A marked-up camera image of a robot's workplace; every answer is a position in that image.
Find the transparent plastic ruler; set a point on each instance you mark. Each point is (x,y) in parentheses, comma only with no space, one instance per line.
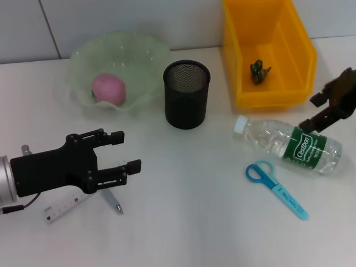
(59,209)

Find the grey ballpoint pen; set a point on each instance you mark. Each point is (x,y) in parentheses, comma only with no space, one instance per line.
(114,203)

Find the pink peach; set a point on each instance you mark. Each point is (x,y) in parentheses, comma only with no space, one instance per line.
(109,89)

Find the blue scissors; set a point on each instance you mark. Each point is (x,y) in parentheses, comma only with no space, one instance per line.
(286,198)

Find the green glass fruit plate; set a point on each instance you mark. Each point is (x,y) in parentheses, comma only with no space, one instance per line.
(133,55)

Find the clear green-label water bottle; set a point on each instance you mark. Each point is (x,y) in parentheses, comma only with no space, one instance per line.
(278,136)

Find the yellow plastic bin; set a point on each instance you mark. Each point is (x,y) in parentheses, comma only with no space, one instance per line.
(261,33)

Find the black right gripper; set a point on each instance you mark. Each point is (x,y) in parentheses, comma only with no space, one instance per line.
(343,97)

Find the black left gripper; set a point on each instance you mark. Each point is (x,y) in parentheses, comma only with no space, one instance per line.
(53,169)

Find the black mesh pen holder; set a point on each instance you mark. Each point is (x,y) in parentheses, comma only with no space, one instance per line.
(186,111)

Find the green plastic wrapper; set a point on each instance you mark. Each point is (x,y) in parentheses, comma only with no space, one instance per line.
(258,72)

